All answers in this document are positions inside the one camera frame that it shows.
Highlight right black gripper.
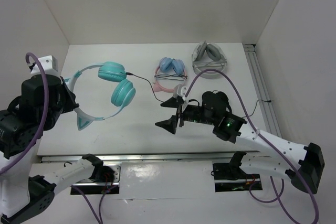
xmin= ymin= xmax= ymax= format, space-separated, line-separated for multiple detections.
xmin=154 ymin=96 xmax=216 ymax=134

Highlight teal cat-ear headphones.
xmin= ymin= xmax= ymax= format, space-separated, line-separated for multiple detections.
xmin=65 ymin=61 xmax=136 ymax=131

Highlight black headphone audio cable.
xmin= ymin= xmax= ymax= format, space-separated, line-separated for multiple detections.
xmin=125 ymin=71 xmax=165 ymax=103

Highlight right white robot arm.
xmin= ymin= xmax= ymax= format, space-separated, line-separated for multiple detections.
xmin=155 ymin=91 xmax=325 ymax=194

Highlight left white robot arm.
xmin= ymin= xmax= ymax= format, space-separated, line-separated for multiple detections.
xmin=1 ymin=74 xmax=104 ymax=223

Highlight pink blue cat-ear headphones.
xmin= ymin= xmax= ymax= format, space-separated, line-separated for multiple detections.
xmin=153 ymin=57 xmax=188 ymax=93

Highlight black headphones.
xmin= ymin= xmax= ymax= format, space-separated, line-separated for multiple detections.
xmin=202 ymin=91 xmax=232 ymax=112

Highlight grey white headphones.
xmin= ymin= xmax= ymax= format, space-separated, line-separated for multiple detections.
xmin=192 ymin=41 xmax=228 ymax=74

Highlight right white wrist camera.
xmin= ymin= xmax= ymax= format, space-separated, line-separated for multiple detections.
xmin=173 ymin=84 xmax=187 ymax=104

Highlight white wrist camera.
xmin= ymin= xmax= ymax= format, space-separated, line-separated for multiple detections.
xmin=28 ymin=55 xmax=60 ymax=77
xmin=173 ymin=84 xmax=187 ymax=104

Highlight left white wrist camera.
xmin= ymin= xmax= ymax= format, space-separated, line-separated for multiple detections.
xmin=28 ymin=55 xmax=60 ymax=77

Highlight aluminium front rail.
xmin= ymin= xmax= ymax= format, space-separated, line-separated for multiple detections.
xmin=40 ymin=152 xmax=260 ymax=163

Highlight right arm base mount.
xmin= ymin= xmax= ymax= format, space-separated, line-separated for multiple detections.
xmin=211 ymin=152 xmax=263 ymax=193

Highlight thin black loose wire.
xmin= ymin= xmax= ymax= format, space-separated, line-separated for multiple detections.
xmin=245 ymin=99 xmax=272 ymax=118

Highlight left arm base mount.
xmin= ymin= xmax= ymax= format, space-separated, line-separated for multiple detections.
xmin=73 ymin=154 xmax=121 ymax=195

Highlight aluminium side rail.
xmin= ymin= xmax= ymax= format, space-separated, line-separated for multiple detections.
xmin=243 ymin=44 xmax=282 ymax=137

